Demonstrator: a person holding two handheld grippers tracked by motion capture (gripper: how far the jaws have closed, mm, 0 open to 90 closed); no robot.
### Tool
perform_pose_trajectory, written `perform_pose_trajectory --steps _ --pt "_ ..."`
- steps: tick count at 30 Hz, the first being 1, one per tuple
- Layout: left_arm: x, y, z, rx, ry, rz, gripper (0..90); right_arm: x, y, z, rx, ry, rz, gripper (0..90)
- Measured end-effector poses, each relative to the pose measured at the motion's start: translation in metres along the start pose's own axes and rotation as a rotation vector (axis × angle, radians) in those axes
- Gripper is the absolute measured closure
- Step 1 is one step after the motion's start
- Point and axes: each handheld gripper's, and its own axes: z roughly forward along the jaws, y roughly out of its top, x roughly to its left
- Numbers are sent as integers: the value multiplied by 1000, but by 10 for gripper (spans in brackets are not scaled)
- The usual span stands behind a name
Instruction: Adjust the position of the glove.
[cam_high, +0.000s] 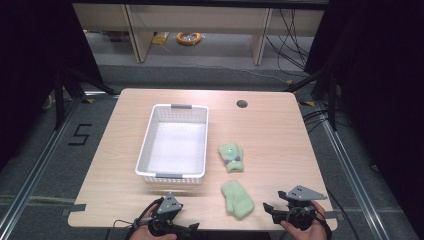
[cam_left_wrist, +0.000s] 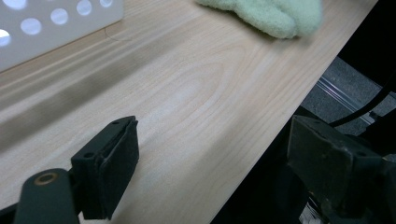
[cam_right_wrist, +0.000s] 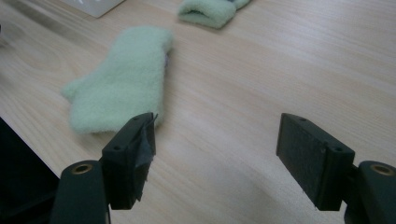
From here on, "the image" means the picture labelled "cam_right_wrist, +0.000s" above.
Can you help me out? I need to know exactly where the light green fuzzy sock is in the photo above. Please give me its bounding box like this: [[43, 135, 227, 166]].
[[177, 0, 251, 30]]

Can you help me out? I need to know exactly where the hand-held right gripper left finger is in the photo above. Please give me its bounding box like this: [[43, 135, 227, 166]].
[[101, 112, 158, 210]]

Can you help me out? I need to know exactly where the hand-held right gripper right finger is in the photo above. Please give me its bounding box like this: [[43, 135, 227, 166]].
[[276, 112, 356, 212]]

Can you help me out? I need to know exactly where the white plastic basket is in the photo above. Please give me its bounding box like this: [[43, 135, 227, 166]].
[[60, 0, 125, 19]]

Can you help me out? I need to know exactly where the green plush toy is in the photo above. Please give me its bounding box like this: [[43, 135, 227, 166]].
[[60, 25, 175, 134]]

